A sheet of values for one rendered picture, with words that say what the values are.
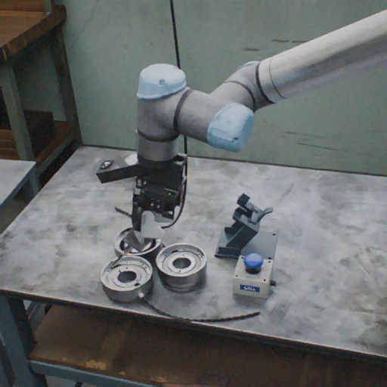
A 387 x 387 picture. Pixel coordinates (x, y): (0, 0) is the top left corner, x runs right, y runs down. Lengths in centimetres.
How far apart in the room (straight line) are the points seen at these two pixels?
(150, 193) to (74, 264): 34
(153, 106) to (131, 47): 193
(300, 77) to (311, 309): 46
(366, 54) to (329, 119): 188
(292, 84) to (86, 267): 61
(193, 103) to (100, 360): 74
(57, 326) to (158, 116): 76
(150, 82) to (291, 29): 176
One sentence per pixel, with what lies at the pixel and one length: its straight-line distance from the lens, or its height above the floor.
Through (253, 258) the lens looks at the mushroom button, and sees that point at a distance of 116.
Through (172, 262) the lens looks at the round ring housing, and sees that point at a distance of 123.
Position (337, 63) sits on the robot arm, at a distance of 92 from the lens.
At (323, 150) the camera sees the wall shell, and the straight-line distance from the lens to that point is 286.
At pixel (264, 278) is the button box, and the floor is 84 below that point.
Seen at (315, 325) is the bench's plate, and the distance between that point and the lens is 114.
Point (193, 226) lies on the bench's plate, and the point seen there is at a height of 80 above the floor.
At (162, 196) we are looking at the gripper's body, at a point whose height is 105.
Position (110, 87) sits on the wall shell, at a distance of 299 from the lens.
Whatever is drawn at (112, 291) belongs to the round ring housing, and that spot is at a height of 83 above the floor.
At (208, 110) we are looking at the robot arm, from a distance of 90.
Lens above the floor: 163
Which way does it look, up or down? 34 degrees down
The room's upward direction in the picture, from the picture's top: 3 degrees counter-clockwise
